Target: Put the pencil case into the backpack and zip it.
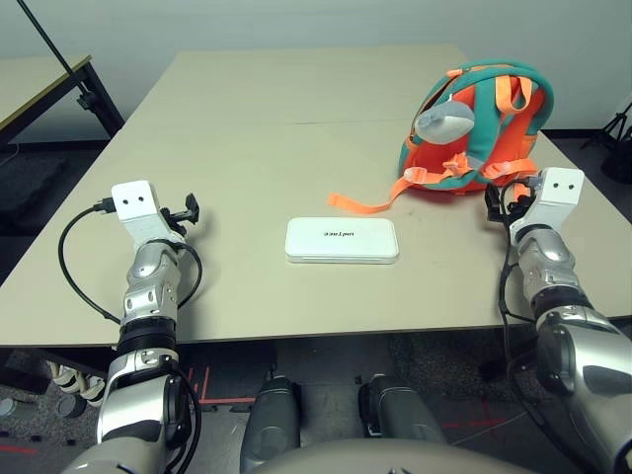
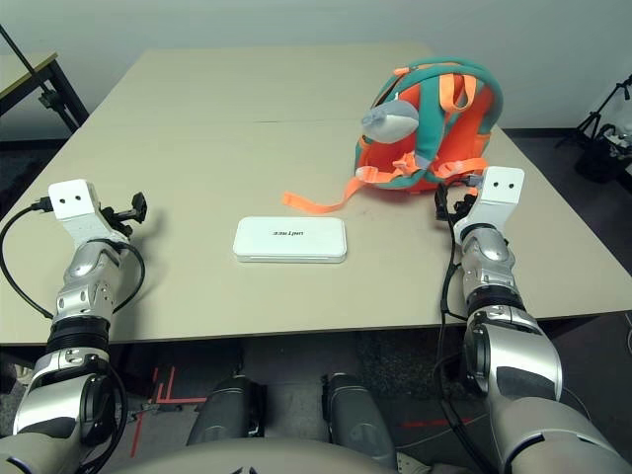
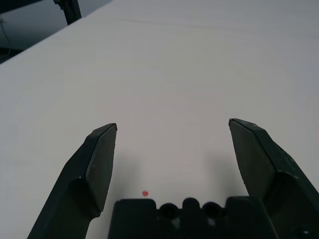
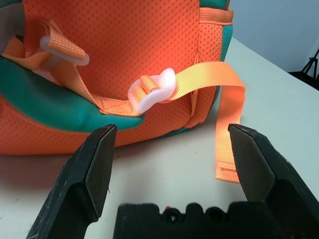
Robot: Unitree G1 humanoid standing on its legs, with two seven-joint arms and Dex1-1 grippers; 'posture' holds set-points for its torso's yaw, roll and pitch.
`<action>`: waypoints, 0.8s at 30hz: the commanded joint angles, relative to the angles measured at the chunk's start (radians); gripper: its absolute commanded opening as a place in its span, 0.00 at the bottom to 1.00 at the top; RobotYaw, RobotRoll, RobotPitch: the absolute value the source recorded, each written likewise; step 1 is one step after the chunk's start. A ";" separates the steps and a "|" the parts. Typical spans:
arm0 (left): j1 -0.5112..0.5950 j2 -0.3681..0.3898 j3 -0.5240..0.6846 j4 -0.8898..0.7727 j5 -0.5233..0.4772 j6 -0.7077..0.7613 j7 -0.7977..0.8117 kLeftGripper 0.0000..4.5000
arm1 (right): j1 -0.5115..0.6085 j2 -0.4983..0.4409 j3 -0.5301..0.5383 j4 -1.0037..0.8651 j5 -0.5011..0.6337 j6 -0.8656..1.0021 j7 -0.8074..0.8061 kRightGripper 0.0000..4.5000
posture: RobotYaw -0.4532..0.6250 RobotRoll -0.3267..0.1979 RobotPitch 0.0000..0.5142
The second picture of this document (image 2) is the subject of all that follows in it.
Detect teal and orange backpack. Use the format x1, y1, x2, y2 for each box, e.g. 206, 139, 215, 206
281, 56, 505, 217

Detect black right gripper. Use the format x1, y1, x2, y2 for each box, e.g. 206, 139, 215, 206
433, 189, 479, 222

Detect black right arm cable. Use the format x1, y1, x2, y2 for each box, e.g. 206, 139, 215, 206
429, 180, 495, 474

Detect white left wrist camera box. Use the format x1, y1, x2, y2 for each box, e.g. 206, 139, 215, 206
47, 180, 132, 243

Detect grey white plush toy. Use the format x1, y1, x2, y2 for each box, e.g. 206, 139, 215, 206
361, 100, 421, 142

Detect black equipment bag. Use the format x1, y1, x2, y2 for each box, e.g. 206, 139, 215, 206
575, 122, 632, 184

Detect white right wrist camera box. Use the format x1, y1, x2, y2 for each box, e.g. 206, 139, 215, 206
452, 166, 525, 233

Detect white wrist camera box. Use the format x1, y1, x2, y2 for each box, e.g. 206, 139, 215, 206
47, 180, 132, 243
452, 166, 525, 233

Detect dark robot leg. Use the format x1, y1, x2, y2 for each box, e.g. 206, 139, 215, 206
323, 372, 399, 468
186, 374, 268, 445

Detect white plastic pencil case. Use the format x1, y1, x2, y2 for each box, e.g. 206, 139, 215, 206
232, 215, 349, 265

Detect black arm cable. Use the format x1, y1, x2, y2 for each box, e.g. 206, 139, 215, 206
429, 180, 495, 474
0, 197, 55, 320
91, 238, 147, 317

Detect black tripod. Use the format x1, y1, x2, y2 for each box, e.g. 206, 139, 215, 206
555, 73, 632, 149

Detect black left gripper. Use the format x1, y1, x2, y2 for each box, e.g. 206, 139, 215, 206
101, 191, 150, 236

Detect dark robot right leg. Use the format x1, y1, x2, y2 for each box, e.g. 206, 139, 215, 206
323, 372, 399, 468

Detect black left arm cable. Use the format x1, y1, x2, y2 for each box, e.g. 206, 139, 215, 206
0, 197, 55, 320
91, 238, 147, 317

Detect beige robot torso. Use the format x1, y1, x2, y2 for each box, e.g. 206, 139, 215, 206
116, 436, 391, 474

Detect black stand rod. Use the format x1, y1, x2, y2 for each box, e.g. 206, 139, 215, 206
0, 23, 80, 134

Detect dark robot left leg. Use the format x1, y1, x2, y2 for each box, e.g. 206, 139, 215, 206
186, 374, 268, 445

